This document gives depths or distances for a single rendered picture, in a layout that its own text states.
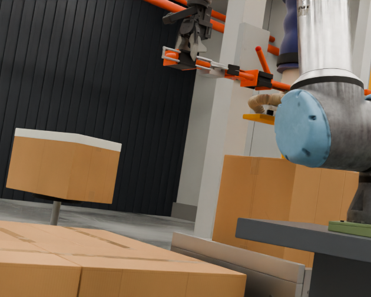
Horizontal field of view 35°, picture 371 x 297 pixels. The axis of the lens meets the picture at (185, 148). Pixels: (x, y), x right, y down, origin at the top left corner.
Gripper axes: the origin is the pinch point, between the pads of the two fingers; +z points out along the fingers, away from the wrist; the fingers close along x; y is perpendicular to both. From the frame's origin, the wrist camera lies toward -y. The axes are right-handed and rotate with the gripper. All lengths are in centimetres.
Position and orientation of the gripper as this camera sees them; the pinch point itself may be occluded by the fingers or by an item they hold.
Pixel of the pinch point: (183, 59)
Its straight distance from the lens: 197.4
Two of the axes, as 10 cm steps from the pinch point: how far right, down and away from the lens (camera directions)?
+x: -5.8, -0.3, 8.1
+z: -1.5, 9.9, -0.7
